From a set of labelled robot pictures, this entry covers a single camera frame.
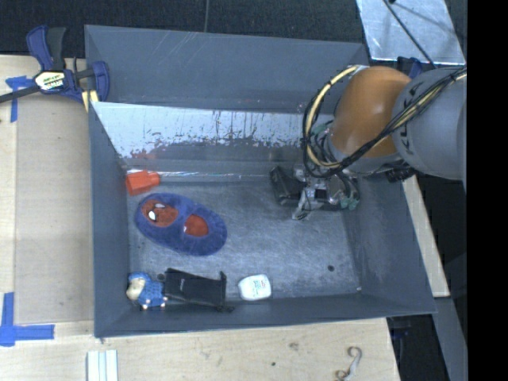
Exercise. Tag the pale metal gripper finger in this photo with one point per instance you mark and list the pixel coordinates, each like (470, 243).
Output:
(302, 209)
(300, 172)

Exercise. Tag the grey metal bin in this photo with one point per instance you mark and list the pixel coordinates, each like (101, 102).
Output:
(258, 252)

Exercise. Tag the white small container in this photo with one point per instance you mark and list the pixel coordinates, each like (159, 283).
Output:
(255, 287)

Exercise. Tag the blue slipper with red face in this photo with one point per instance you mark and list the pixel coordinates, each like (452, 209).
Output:
(180, 224)

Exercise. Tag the black flat case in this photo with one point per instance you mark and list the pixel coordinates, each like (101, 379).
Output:
(194, 290)

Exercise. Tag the red-orange block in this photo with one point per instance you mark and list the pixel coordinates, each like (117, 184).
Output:
(142, 182)

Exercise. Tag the blue toy sheep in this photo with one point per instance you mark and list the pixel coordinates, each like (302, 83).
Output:
(148, 292)

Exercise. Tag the black cylinder on white bracket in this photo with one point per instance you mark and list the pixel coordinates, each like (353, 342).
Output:
(400, 173)

